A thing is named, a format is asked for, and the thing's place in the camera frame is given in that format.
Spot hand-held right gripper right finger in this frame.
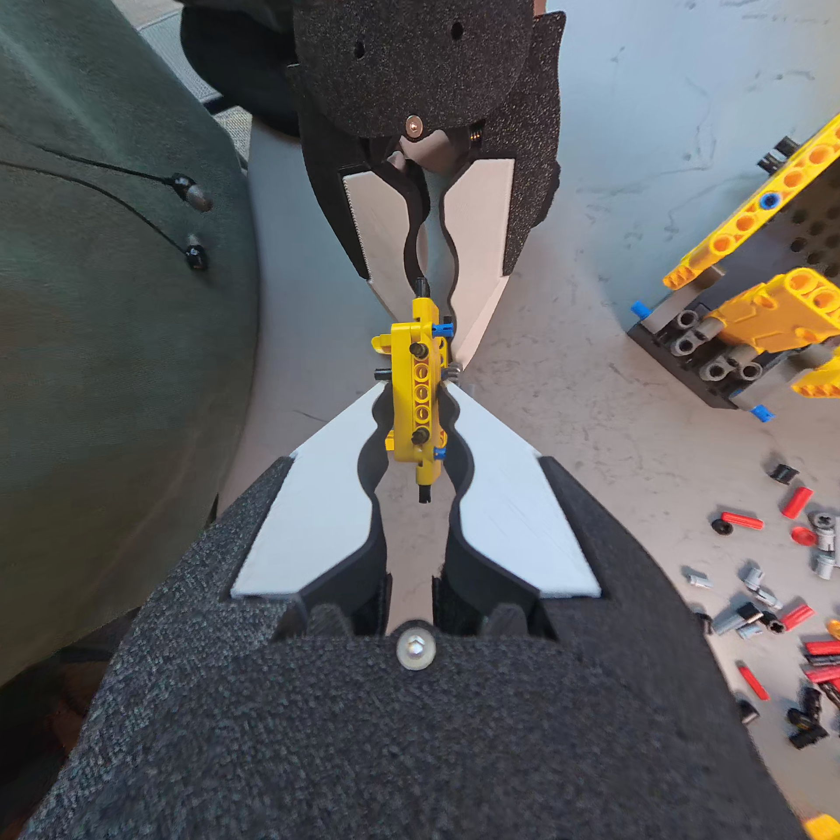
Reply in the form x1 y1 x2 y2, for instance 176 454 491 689
441 384 602 599

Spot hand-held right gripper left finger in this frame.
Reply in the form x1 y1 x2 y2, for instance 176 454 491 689
231 382 393 599

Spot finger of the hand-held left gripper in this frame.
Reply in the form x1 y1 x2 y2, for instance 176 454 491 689
343 164 431 324
440 157 517 365

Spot yellow lego panel with pins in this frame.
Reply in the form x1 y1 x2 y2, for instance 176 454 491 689
389 277 458 505

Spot pile of small lego pins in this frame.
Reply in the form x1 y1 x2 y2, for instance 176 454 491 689
682 462 840 750

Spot yellow lego robot body model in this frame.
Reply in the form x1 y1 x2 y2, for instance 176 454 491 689
626 115 840 422

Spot person's dark trouser leg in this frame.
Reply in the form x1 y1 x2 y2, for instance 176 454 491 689
180 0 304 137

